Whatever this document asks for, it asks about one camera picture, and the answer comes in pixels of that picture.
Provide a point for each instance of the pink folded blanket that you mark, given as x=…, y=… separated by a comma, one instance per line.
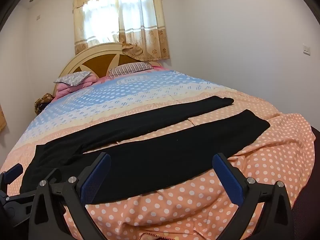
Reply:
x=65, y=90

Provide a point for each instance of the beige floral window curtain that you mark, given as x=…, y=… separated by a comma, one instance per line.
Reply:
x=150, y=42

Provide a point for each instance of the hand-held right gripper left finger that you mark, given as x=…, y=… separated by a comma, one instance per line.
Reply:
x=96, y=177

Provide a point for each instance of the striped pillow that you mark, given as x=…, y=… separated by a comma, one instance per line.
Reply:
x=130, y=68

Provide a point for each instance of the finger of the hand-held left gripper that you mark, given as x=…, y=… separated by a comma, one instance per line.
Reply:
x=53, y=176
x=12, y=172

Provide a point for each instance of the brown patterned bag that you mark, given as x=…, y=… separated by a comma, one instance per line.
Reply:
x=42, y=102

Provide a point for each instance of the pink bed sheet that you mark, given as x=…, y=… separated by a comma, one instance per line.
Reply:
x=160, y=67

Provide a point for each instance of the cream wooden headboard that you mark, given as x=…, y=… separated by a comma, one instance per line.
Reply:
x=100, y=62

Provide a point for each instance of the grey floral pillow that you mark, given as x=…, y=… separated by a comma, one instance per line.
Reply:
x=72, y=78

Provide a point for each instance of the polka dot quilt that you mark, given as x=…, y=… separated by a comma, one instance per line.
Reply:
x=200, y=205

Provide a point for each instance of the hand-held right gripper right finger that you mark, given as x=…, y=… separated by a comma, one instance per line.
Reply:
x=228, y=180

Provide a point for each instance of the black pants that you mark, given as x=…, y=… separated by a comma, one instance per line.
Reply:
x=162, y=150

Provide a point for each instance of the white light switch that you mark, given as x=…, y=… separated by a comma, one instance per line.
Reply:
x=306, y=49

